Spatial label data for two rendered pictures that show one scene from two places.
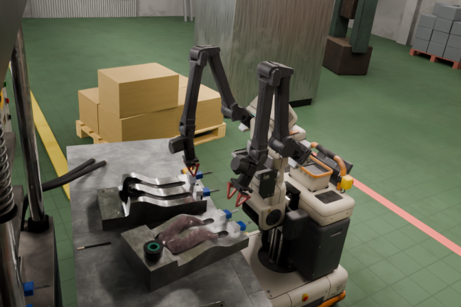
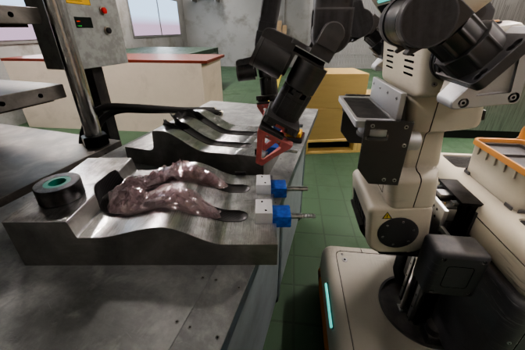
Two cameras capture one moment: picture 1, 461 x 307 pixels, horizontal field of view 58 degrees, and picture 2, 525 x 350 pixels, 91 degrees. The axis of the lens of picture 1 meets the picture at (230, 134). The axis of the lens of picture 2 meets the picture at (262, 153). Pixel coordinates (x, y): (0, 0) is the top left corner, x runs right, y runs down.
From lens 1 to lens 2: 1.53 m
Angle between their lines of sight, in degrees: 36
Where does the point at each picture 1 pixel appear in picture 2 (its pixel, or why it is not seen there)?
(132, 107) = (316, 100)
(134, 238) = (88, 167)
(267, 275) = (380, 329)
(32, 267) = (25, 173)
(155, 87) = (341, 83)
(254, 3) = not seen: hidden behind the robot
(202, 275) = (130, 279)
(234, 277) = (173, 323)
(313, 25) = not seen: outside the picture
